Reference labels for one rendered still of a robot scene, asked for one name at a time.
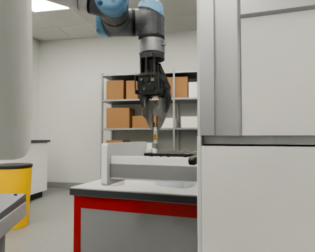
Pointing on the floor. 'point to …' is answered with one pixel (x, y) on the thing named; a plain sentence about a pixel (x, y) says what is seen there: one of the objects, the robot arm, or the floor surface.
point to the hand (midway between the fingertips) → (156, 125)
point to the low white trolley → (134, 217)
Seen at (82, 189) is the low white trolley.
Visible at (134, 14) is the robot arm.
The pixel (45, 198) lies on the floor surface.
